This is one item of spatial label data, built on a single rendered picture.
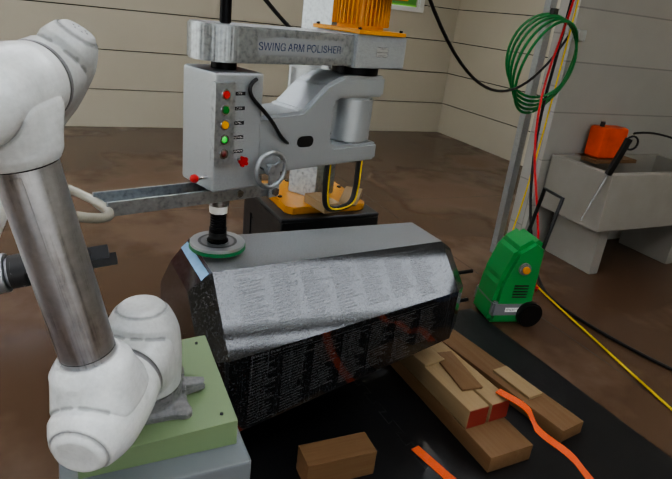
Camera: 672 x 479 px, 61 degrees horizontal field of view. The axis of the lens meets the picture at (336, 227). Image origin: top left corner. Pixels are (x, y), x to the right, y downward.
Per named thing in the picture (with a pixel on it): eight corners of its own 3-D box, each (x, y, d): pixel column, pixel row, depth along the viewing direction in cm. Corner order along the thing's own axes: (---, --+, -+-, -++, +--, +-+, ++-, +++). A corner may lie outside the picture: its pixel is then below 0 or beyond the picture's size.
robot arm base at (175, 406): (210, 414, 133) (210, 396, 130) (108, 434, 125) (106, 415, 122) (198, 365, 148) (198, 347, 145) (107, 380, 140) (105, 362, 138)
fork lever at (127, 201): (254, 183, 240) (255, 172, 238) (282, 197, 227) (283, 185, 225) (88, 202, 193) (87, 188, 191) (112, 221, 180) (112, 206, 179)
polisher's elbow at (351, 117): (321, 132, 261) (325, 89, 254) (361, 134, 266) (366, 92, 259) (330, 142, 244) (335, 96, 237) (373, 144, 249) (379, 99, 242)
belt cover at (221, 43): (361, 69, 264) (365, 31, 258) (402, 77, 248) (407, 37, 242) (172, 65, 200) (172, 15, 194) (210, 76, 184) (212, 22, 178)
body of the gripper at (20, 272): (18, 290, 128) (62, 282, 131) (6, 287, 120) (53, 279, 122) (13, 257, 129) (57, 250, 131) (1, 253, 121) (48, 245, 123)
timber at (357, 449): (305, 490, 223) (308, 466, 218) (295, 468, 233) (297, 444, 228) (373, 473, 234) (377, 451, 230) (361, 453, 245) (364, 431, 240)
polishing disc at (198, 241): (251, 251, 220) (251, 248, 220) (196, 256, 211) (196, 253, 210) (235, 231, 238) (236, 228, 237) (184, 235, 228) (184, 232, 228)
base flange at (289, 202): (256, 187, 340) (256, 179, 339) (329, 184, 363) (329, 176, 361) (286, 215, 300) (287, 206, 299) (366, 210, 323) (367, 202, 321)
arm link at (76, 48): (23, 81, 107) (-24, 97, 95) (63, -1, 100) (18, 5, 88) (84, 123, 109) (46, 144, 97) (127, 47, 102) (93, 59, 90)
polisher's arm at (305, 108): (342, 170, 275) (354, 66, 257) (377, 183, 260) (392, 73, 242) (210, 189, 226) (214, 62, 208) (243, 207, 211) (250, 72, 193)
